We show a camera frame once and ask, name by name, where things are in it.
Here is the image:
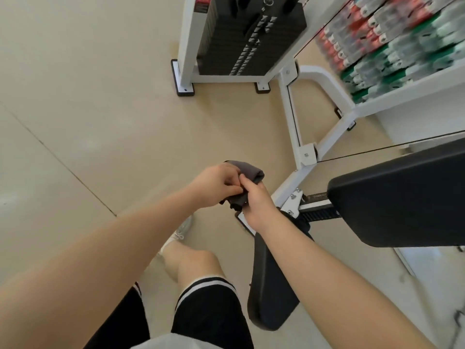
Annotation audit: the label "dark grey cleaning cloth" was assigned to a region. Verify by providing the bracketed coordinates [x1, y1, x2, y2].
[219, 159, 266, 211]

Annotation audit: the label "white gym machine frame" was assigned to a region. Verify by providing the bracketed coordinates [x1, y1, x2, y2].
[170, 0, 465, 251]

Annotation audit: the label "black padded seat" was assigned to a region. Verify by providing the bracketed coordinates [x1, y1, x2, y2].
[247, 210, 315, 332]

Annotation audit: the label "person's right leg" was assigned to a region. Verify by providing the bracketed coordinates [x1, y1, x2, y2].
[161, 239, 228, 287]

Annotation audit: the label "black weight stack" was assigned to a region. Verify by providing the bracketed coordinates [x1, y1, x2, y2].
[198, 0, 306, 77]

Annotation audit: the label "person's left forearm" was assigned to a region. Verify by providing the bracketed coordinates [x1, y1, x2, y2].
[0, 192, 204, 349]

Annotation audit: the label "person's right forearm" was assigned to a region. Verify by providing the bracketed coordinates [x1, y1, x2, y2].
[258, 214, 436, 349]

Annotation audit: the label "person's right hand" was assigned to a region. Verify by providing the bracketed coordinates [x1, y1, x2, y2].
[239, 176, 282, 233]

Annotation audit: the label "stack of water bottle packs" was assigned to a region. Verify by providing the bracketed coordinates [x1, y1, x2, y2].
[314, 0, 465, 105]

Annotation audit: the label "person's left hand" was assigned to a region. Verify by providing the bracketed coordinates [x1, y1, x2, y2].
[188, 162, 244, 209]

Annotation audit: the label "white sneaker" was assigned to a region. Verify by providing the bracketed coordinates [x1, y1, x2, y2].
[158, 214, 195, 257]

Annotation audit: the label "black shorts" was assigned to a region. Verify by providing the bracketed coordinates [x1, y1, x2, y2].
[83, 276, 255, 349]

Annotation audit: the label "black steel machine cable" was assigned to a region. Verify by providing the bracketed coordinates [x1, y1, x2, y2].
[316, 129, 465, 164]

